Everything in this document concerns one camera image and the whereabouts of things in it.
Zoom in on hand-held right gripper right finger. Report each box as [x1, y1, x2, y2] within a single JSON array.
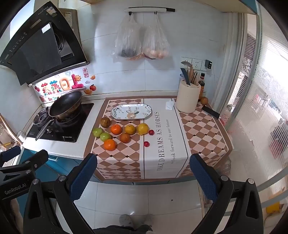
[[189, 154, 264, 234]]

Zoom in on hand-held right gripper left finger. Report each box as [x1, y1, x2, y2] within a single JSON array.
[[22, 153, 98, 234]]

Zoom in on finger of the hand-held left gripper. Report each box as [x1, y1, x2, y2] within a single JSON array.
[[0, 146, 22, 163], [0, 149, 49, 175]]

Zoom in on yellow lemon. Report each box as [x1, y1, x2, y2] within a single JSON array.
[[137, 123, 149, 136]]

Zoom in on oval floral ceramic plate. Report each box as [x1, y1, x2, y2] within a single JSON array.
[[110, 104, 152, 120]]

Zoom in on blue kitchen cabinet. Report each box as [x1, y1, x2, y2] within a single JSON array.
[[21, 147, 99, 183]]

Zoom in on checkered table mat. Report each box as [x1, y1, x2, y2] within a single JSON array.
[[87, 97, 234, 183]]

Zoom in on black gas stove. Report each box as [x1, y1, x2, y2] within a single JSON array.
[[26, 102, 94, 143]]

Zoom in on black frying pan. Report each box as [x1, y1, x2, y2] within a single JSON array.
[[35, 90, 83, 141]]

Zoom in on grey slipper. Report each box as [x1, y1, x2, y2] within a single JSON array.
[[119, 214, 134, 226]]

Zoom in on pink printed plastic bag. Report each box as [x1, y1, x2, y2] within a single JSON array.
[[222, 110, 234, 127]]

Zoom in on black smartphone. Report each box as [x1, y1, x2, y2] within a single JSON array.
[[201, 106, 220, 119]]

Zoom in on person's dark trousers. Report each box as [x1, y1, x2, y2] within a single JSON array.
[[93, 224, 153, 234]]

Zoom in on cream utensil holder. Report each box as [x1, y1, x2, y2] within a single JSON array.
[[175, 79, 201, 113]]

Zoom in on dark sauce bottle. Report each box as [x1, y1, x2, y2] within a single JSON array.
[[198, 73, 206, 100]]

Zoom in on sliding glass door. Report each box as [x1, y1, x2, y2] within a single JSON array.
[[227, 13, 288, 203]]

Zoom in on bundle of wooden chopsticks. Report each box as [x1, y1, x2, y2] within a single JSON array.
[[188, 67, 199, 86]]

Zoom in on black range hood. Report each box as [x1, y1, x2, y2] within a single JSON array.
[[0, 8, 90, 87]]

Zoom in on clear plastic bag dark contents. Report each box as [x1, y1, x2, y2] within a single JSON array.
[[111, 15, 143, 63]]

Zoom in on clear plastic bag of eggs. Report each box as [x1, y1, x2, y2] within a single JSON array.
[[142, 15, 170, 60]]

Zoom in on colourful wall stickers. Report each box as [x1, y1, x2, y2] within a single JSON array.
[[34, 67, 97, 103]]

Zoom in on dark handled knife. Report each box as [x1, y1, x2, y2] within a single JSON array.
[[181, 68, 191, 86]]

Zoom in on white wall hook rail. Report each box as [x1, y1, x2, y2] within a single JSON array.
[[125, 7, 175, 14]]

